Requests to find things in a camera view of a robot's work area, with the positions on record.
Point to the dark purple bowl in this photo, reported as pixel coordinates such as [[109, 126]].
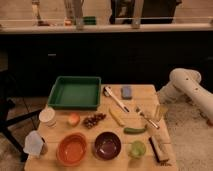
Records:
[[107, 146]]

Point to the silver fork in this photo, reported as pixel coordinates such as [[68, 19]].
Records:
[[141, 113]]

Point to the clear plastic measuring cup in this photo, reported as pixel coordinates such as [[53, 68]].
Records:
[[34, 144]]

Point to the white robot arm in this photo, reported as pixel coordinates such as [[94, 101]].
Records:
[[187, 81]]

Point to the bunch of red grapes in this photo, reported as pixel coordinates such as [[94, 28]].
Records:
[[93, 120]]

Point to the green chili pepper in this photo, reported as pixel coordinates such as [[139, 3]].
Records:
[[134, 131]]

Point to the green plastic tray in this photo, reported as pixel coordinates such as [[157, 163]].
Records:
[[75, 92]]

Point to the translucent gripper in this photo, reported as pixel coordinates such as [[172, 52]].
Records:
[[161, 110]]

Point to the green cup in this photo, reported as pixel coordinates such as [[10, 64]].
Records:
[[137, 149]]

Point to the blue sponge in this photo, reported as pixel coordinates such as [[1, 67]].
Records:
[[126, 92]]

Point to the black scrub brush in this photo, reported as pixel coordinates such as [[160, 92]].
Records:
[[159, 149]]

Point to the orange bowl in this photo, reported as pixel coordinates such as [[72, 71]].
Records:
[[72, 149]]

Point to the peach fruit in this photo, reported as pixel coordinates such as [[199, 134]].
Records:
[[73, 119]]

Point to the white cup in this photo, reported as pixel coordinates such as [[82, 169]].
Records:
[[48, 116]]

